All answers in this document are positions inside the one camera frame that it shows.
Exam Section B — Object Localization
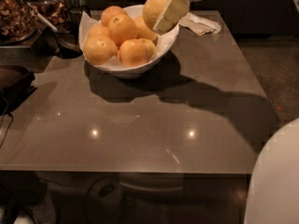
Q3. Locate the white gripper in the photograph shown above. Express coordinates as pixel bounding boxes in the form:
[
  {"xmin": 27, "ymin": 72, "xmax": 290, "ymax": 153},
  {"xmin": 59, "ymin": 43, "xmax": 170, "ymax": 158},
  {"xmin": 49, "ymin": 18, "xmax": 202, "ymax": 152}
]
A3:
[{"xmin": 153, "ymin": 0, "xmax": 203, "ymax": 35}]

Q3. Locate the orange at bowl top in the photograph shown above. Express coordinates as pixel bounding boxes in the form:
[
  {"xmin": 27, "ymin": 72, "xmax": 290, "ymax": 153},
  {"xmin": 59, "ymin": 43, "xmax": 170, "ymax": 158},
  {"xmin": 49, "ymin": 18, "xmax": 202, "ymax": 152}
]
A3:
[{"xmin": 101, "ymin": 6, "xmax": 126, "ymax": 27}]

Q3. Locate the white ceramic bowl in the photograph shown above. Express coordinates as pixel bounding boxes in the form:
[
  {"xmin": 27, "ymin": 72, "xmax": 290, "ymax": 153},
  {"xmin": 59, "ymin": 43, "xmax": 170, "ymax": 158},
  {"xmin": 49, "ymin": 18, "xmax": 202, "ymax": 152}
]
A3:
[{"xmin": 78, "ymin": 4, "xmax": 180, "ymax": 79}]

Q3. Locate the white paper bowl liner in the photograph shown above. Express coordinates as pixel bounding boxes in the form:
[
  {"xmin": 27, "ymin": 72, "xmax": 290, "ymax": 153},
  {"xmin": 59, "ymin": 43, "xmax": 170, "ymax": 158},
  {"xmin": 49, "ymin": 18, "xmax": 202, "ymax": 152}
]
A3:
[{"xmin": 78, "ymin": 10, "xmax": 176, "ymax": 72}]

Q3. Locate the crumpled paper napkin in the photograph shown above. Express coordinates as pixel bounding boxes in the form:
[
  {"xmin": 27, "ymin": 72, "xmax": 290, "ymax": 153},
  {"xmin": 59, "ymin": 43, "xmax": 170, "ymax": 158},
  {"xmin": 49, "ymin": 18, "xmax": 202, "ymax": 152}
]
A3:
[{"xmin": 178, "ymin": 12, "xmax": 221, "ymax": 35}]

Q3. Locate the small orange at left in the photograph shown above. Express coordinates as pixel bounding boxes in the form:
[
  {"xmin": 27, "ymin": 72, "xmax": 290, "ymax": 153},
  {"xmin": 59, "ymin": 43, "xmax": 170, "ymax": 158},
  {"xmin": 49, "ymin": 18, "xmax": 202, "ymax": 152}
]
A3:
[{"xmin": 87, "ymin": 24, "xmax": 109, "ymax": 37}]

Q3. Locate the dark glass cup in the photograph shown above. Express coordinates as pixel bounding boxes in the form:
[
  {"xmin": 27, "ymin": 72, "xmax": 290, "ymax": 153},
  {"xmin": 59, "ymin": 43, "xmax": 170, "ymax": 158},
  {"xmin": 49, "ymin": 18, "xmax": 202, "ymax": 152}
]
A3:
[{"xmin": 55, "ymin": 6, "xmax": 90, "ymax": 59}]

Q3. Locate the large glass snack jar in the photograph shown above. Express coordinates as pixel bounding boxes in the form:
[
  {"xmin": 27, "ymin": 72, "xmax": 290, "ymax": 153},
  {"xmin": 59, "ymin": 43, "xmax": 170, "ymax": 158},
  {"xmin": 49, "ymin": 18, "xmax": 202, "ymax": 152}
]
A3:
[{"xmin": 0, "ymin": 0, "xmax": 36, "ymax": 46}]

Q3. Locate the white shoe under table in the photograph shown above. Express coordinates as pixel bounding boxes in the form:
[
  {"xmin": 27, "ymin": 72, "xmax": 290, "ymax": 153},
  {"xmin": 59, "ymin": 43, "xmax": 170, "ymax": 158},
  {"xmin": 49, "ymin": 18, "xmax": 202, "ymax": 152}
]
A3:
[{"xmin": 29, "ymin": 191, "xmax": 57, "ymax": 224}]

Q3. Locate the black cable at left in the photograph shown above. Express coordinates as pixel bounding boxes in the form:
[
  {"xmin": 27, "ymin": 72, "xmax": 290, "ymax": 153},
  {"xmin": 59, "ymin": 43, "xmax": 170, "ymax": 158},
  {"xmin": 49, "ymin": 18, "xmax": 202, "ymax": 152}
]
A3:
[{"xmin": 0, "ymin": 96, "xmax": 15, "ymax": 149}]

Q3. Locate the black cable under table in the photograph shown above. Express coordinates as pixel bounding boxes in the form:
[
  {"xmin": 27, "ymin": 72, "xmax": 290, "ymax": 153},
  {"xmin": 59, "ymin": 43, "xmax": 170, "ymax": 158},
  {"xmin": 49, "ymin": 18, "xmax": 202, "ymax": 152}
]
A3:
[{"xmin": 36, "ymin": 173, "xmax": 129, "ymax": 224}]

